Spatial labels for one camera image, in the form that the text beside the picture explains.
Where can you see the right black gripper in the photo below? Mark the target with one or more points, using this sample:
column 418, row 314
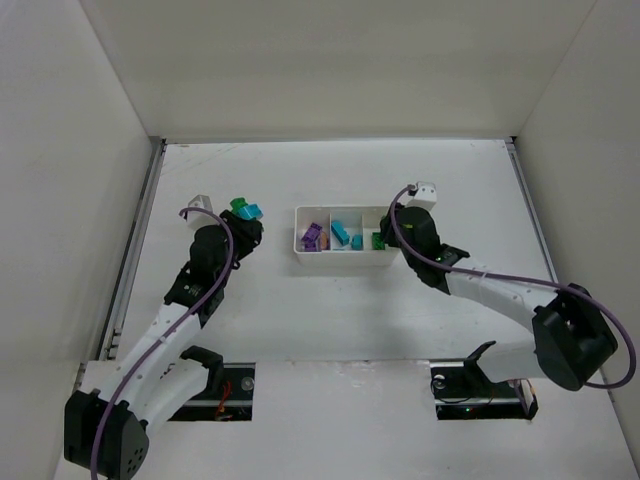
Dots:
column 391, row 232

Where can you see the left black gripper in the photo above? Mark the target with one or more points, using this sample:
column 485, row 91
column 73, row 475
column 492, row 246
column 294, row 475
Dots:
column 248, row 227

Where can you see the green lego plate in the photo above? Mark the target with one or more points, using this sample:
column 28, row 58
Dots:
column 378, row 243

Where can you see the small teal lego brick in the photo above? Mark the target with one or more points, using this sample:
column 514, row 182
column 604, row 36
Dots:
column 357, row 242

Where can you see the green lego brick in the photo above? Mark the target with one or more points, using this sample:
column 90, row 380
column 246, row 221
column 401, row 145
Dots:
column 238, row 203

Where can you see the teal rounded lego brick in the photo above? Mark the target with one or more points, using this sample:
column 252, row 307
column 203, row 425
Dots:
column 250, row 212

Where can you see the purple lego plate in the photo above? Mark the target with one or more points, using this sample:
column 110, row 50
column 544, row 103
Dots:
column 312, row 234

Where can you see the purple curved lego brick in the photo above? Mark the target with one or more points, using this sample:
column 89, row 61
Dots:
column 310, row 246

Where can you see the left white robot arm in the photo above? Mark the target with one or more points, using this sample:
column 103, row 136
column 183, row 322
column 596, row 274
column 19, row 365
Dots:
column 108, row 429

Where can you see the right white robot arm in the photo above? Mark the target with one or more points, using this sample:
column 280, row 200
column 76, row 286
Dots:
column 569, row 337

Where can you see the white three-compartment tray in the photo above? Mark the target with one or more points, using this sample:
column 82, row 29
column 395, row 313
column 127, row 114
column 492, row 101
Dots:
column 358, row 220

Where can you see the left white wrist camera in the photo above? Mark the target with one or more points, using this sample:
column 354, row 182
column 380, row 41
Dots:
column 198, row 215

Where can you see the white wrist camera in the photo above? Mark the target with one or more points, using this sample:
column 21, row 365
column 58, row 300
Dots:
column 423, row 196
column 198, row 215

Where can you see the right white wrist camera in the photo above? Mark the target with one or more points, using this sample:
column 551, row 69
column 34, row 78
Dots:
column 423, row 196

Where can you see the left aluminium rail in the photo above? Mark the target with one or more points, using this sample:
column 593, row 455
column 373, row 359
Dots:
column 111, row 329

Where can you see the aluminium rail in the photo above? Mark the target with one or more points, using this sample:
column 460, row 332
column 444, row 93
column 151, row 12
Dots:
column 111, row 329
column 511, row 147

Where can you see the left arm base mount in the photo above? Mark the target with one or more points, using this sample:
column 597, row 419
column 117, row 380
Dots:
column 228, row 394

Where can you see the right aluminium rail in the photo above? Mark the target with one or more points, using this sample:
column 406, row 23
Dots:
column 511, row 147

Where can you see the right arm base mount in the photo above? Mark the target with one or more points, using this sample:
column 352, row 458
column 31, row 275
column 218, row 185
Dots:
column 462, row 391

